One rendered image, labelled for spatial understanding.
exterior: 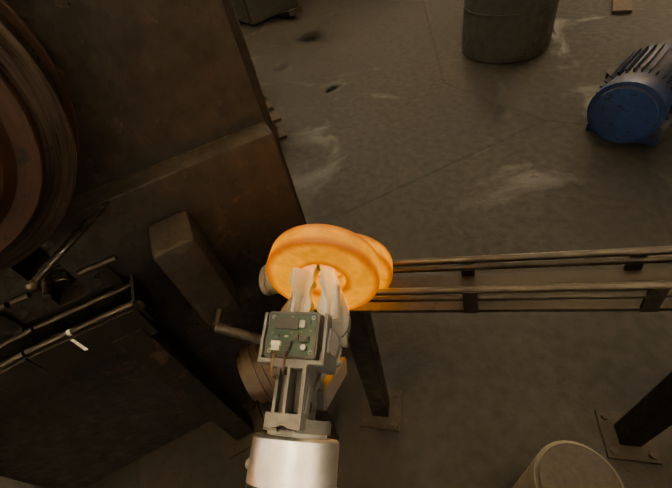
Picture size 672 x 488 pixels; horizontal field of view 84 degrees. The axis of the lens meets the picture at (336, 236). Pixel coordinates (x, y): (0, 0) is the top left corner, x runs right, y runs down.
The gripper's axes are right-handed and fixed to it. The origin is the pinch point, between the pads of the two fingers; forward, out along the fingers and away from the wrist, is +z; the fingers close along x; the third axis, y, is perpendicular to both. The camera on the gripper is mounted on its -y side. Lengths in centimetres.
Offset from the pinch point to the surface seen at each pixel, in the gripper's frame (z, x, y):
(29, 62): 14.5, 29.2, 24.0
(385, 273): 4.4, -7.1, -15.2
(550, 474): -23.1, -31.2, -26.8
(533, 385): -4, -45, -86
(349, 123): 149, 30, -131
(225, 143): 26.4, 22.5, -4.6
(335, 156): 116, 34, -121
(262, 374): -11.5, 18.5, -30.1
